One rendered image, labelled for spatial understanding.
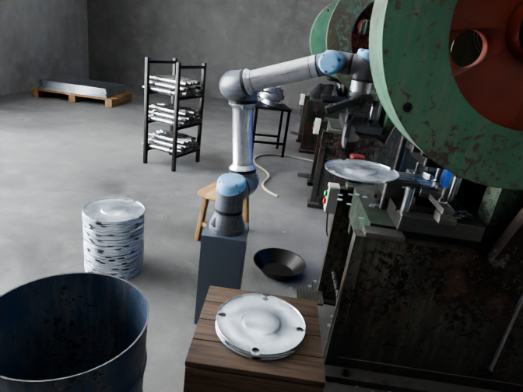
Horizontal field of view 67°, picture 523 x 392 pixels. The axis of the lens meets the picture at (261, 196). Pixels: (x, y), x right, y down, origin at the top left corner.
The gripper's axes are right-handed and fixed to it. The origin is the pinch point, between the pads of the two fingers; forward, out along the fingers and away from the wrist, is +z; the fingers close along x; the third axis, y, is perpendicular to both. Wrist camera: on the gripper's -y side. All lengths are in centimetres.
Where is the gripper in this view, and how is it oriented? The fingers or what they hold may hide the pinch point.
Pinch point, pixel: (342, 145)
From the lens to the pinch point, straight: 159.0
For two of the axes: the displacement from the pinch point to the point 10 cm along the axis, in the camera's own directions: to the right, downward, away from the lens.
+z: -1.3, 9.2, 3.7
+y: 9.9, 1.6, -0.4
